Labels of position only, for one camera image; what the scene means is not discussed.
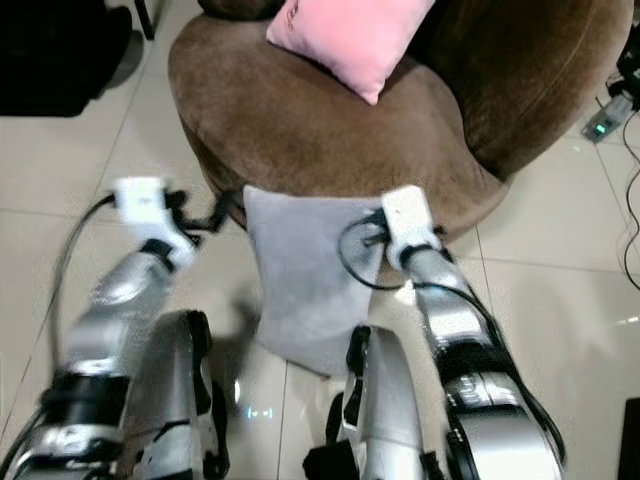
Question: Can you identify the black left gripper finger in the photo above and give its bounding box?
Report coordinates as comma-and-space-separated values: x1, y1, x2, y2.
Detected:
206, 190, 237, 233

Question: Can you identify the grey pillow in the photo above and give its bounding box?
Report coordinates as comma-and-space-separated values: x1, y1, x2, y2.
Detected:
242, 184, 402, 377

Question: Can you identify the brown round velvet sofa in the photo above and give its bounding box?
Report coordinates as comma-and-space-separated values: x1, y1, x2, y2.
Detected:
167, 0, 640, 243

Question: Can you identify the pink pillow with cartoon print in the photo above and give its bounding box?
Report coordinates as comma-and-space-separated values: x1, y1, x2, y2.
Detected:
265, 0, 437, 107

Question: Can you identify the robot right leg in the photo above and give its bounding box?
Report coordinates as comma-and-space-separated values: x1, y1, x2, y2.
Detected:
299, 324, 447, 480

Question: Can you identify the robot leg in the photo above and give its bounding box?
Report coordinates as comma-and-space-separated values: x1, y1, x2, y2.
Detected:
119, 309, 232, 480
299, 324, 447, 480

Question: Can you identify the robot left leg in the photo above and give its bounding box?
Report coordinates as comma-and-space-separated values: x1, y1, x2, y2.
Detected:
119, 309, 232, 480

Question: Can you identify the black metal table leg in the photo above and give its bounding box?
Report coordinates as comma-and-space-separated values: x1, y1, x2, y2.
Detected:
131, 0, 157, 42

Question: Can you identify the black bag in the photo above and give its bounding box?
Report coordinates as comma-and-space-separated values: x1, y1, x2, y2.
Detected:
0, 0, 132, 120

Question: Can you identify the power strip with green light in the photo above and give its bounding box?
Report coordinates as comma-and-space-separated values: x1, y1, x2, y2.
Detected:
581, 89, 637, 144

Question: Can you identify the black box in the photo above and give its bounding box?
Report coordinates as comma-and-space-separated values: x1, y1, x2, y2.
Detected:
621, 397, 640, 480

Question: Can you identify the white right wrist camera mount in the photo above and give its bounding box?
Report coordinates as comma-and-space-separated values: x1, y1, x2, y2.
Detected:
379, 184, 444, 267

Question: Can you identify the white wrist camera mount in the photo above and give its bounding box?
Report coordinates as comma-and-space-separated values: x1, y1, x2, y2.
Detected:
111, 175, 197, 270
379, 184, 444, 267

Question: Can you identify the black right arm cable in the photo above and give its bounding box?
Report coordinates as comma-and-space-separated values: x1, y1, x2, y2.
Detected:
337, 212, 501, 343

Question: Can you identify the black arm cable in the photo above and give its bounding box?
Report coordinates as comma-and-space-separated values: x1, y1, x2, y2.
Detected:
337, 212, 501, 343
50, 192, 121, 353

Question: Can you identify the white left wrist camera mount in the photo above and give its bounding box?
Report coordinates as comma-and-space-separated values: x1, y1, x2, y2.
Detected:
111, 175, 197, 270

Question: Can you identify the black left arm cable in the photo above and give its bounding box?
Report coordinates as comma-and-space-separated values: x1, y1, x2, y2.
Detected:
50, 192, 121, 353

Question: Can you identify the black floor cable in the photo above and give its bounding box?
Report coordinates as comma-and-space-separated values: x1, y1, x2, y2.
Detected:
614, 50, 640, 263

